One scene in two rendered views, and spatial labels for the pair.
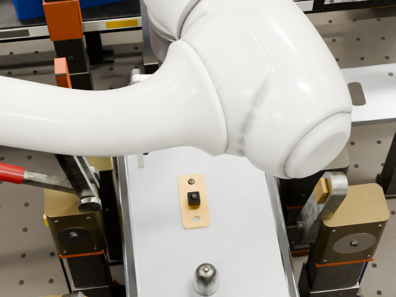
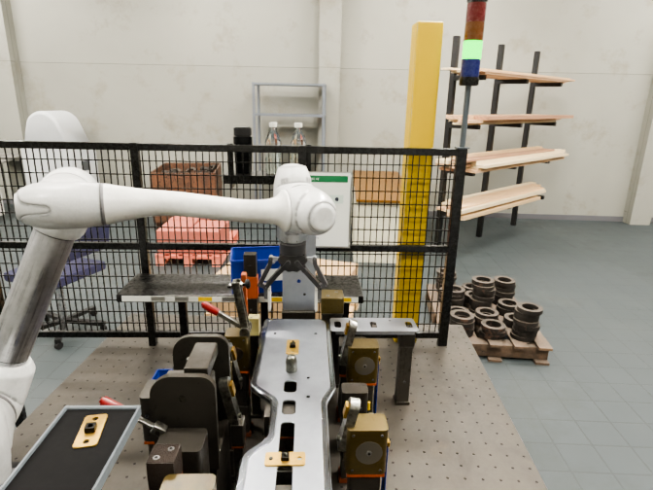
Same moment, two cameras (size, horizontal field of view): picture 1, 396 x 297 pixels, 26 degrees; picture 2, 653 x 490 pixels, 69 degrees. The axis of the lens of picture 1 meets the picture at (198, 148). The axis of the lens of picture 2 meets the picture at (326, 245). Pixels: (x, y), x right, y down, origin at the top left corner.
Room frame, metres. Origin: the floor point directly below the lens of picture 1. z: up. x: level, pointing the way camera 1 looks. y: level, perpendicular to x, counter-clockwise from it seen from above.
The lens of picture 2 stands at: (-0.68, -0.20, 1.72)
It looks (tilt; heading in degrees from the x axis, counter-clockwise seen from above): 17 degrees down; 5
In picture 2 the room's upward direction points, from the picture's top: 1 degrees clockwise
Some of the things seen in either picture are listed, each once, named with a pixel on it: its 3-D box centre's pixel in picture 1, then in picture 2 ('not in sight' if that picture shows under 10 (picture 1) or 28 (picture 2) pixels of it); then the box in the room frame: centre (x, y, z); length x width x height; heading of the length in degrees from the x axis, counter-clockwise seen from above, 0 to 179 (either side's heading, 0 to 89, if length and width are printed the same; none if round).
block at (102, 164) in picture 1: (108, 203); (255, 367); (0.65, 0.14, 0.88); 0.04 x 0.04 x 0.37; 7
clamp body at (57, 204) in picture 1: (75, 256); (234, 383); (0.56, 0.18, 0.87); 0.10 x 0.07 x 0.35; 97
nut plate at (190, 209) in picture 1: (193, 198); (292, 345); (0.59, 0.01, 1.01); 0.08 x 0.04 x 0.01; 7
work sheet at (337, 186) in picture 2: not in sight; (323, 210); (1.15, -0.03, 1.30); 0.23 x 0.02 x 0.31; 97
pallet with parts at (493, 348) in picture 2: not in sight; (481, 303); (2.87, -1.14, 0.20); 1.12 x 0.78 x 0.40; 178
